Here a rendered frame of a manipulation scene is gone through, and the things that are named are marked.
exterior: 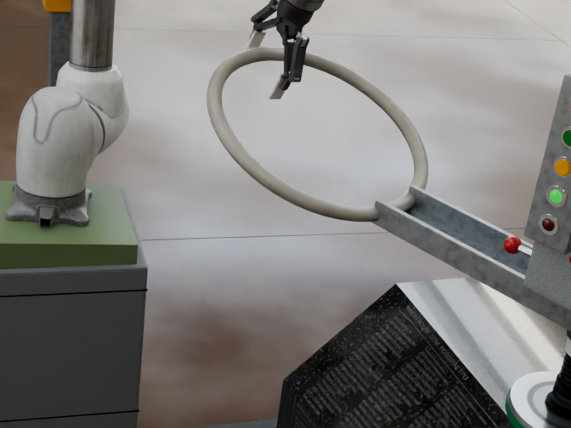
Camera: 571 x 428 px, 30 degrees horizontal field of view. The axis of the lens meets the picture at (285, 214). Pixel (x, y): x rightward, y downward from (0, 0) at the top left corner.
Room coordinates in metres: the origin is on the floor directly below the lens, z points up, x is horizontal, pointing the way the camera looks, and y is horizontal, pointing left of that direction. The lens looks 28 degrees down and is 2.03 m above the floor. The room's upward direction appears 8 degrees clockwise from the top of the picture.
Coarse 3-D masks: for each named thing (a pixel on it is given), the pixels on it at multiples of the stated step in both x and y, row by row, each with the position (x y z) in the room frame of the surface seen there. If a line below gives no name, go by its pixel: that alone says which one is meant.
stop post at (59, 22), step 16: (48, 0) 3.05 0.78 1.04; (64, 0) 3.07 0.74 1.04; (48, 16) 3.15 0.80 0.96; (64, 16) 3.09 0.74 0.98; (48, 32) 3.14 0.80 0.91; (64, 32) 3.09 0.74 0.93; (48, 48) 3.13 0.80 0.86; (64, 48) 3.09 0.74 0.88; (48, 64) 3.13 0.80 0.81; (64, 64) 3.09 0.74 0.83; (48, 80) 3.12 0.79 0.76
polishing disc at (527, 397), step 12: (540, 372) 1.69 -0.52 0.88; (552, 372) 1.69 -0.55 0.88; (516, 384) 1.64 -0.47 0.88; (528, 384) 1.64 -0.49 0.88; (540, 384) 1.65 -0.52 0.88; (552, 384) 1.66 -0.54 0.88; (516, 396) 1.60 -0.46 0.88; (528, 396) 1.61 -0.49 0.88; (540, 396) 1.61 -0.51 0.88; (516, 408) 1.56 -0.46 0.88; (528, 408) 1.57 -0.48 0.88; (540, 408) 1.57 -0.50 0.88; (528, 420) 1.53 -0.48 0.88; (540, 420) 1.54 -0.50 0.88; (552, 420) 1.54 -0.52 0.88; (564, 420) 1.55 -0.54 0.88
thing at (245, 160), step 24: (264, 48) 2.16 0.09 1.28; (216, 72) 2.02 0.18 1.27; (336, 72) 2.22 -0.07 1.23; (216, 96) 1.94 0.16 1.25; (384, 96) 2.19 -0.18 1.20; (216, 120) 1.88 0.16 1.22; (408, 120) 2.14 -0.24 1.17; (240, 144) 1.84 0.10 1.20; (408, 144) 2.10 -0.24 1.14; (264, 168) 1.80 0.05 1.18; (288, 192) 1.77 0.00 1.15; (336, 216) 1.78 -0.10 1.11; (360, 216) 1.80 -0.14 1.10
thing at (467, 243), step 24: (408, 192) 1.92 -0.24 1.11; (384, 216) 1.81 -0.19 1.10; (408, 216) 1.79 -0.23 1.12; (432, 216) 1.87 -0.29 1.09; (456, 216) 1.84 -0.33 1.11; (408, 240) 1.77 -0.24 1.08; (432, 240) 1.74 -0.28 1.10; (456, 240) 1.72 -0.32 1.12; (480, 240) 1.80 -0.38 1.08; (504, 240) 1.77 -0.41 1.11; (456, 264) 1.70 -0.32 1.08; (480, 264) 1.68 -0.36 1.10; (504, 264) 1.74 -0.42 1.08; (528, 264) 1.74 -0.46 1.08; (504, 288) 1.64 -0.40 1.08; (552, 312) 1.58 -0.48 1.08
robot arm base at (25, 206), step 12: (24, 192) 2.08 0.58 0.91; (84, 192) 2.14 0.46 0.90; (12, 204) 2.08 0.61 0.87; (24, 204) 2.07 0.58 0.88; (36, 204) 2.06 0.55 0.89; (48, 204) 2.06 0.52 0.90; (60, 204) 2.07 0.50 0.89; (72, 204) 2.09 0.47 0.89; (84, 204) 2.13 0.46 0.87; (12, 216) 2.03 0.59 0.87; (24, 216) 2.05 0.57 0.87; (36, 216) 2.05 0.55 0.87; (48, 216) 2.02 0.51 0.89; (60, 216) 2.06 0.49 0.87; (72, 216) 2.07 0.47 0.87; (84, 216) 2.08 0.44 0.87
